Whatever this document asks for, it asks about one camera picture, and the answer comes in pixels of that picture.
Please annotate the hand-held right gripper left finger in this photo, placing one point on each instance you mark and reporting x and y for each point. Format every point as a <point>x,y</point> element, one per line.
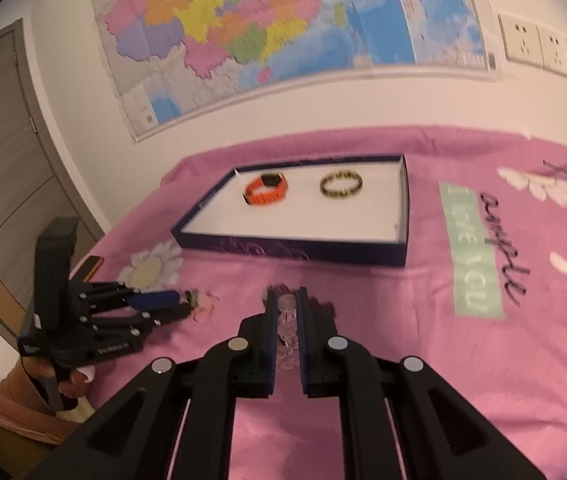
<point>267,342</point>

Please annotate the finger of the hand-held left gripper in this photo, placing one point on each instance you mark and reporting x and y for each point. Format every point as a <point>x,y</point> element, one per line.
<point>163,318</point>
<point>153,299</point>

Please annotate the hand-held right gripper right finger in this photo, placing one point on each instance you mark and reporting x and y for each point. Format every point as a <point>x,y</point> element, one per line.
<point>304,342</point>

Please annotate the dark blue jewelry box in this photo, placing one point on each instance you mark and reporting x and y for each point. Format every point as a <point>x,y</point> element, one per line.
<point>293,220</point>

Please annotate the person's left forearm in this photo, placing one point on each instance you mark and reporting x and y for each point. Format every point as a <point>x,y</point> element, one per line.
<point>13,410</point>

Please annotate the person's left hand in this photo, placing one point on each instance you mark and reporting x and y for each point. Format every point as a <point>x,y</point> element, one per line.
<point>77,377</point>

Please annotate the wooden table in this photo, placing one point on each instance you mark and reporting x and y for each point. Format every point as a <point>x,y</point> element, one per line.
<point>90,266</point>

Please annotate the pink flower printed cloth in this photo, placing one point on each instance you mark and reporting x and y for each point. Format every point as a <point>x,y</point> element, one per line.
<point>413,360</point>

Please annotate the grey wooden door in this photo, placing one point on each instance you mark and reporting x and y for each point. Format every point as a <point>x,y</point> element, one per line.
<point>8,160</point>

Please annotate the orange smart watch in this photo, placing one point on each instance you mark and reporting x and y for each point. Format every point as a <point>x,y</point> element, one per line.
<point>265,191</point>

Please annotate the tortoiseshell bangle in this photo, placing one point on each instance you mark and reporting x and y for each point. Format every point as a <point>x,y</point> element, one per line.
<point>324,187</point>

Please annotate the colourful wall map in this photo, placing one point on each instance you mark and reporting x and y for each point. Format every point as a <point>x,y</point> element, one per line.
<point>243,25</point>

